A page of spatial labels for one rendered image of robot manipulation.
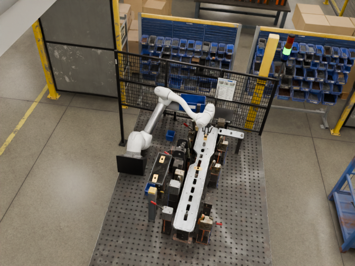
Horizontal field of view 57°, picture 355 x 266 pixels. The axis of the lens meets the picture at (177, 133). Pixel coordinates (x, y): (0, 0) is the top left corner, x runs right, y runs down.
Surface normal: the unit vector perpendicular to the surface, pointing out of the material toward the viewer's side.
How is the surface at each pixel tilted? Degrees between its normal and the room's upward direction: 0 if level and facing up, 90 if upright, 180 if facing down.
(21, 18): 90
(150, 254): 0
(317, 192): 0
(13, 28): 90
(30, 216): 0
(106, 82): 90
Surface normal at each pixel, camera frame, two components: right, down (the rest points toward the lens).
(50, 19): -0.16, 0.69
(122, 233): 0.06, -0.72
